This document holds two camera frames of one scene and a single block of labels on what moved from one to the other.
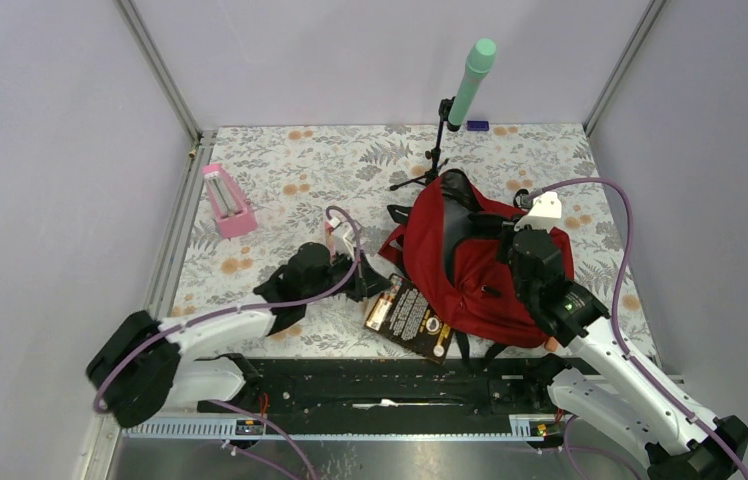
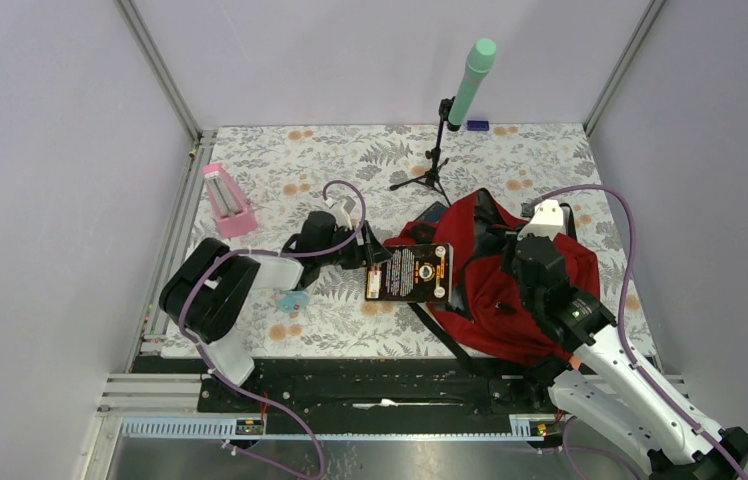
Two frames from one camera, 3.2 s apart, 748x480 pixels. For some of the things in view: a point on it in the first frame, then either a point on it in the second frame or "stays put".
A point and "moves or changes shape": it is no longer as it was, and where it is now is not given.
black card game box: [404, 316] -> [420, 273]
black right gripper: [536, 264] stays put
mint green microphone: [478, 63] stays put
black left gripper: [368, 282] -> [372, 254]
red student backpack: [449, 245] moves or changes shape
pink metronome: [233, 213] stays put
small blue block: [477, 125] stays put
